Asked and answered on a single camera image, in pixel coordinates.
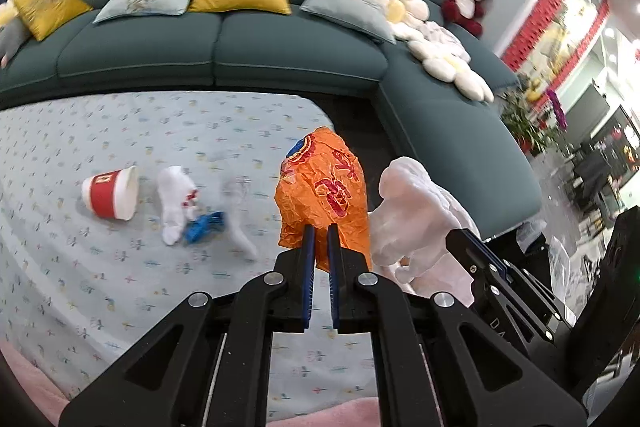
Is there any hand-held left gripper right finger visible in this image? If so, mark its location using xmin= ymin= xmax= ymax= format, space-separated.
xmin=326 ymin=224 xmax=588 ymax=427

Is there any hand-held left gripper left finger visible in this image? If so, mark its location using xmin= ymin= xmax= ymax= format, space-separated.
xmin=59 ymin=223 xmax=317 ymax=427

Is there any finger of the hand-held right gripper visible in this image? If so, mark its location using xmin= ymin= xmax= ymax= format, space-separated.
xmin=457 ymin=229 xmax=576 ymax=325
xmin=445 ymin=231 xmax=556 ymax=348

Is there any orange foil wrapper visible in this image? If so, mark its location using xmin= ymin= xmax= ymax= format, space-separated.
xmin=274 ymin=127 xmax=373 ymax=275

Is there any white translucent wrapper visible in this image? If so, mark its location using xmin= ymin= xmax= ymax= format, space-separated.
xmin=220 ymin=174 xmax=261 ymax=260

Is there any blue plastic scrap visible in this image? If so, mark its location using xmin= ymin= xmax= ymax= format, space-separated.
xmin=182 ymin=211 xmax=228 ymax=244

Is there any white sock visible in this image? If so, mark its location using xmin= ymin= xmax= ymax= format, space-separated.
xmin=156 ymin=165 xmax=201 ymax=245

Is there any green potted plant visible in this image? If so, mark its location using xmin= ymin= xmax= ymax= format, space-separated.
xmin=500 ymin=89 xmax=566 ymax=155

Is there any pink orchid plant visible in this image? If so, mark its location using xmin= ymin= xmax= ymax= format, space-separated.
xmin=545 ymin=89 xmax=571 ymax=132

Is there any black screen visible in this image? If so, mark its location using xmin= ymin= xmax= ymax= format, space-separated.
xmin=567 ymin=84 xmax=613 ymax=140

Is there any floral light blue tablecloth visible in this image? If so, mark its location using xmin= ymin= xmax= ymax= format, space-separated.
xmin=0 ymin=91 xmax=381 ymax=423

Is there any red white paper cup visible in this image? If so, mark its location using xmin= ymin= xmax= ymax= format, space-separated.
xmin=81 ymin=165 xmax=140 ymax=222

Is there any teal sectional sofa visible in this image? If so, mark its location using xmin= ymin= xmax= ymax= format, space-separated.
xmin=0 ymin=0 xmax=543 ymax=240

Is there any white crumpled cloth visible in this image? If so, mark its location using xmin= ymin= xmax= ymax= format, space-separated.
xmin=417 ymin=21 xmax=463 ymax=48

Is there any pink fuzzy blanket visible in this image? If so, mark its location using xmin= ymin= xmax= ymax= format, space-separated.
xmin=0 ymin=337 xmax=386 ymax=427

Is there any grey plush toy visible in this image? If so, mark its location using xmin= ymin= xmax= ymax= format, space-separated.
xmin=0 ymin=19 xmax=31 ymax=68

